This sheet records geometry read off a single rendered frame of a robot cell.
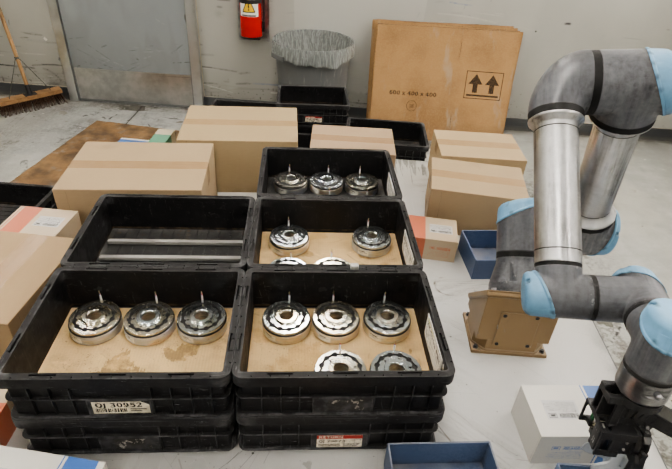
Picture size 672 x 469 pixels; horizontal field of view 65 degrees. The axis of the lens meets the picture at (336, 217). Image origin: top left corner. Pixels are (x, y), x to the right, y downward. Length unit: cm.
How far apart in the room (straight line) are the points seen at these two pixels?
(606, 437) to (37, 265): 121
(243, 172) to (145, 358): 87
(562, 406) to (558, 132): 56
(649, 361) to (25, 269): 125
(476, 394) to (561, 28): 339
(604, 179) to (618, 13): 329
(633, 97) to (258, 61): 344
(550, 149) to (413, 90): 306
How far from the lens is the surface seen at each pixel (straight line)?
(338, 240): 142
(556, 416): 119
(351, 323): 115
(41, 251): 145
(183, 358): 114
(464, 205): 169
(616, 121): 109
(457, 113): 406
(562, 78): 103
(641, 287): 95
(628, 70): 105
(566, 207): 95
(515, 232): 131
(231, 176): 185
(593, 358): 148
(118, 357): 117
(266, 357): 112
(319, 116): 292
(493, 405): 128
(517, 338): 136
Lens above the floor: 167
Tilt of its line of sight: 34 degrees down
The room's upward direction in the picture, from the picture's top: 4 degrees clockwise
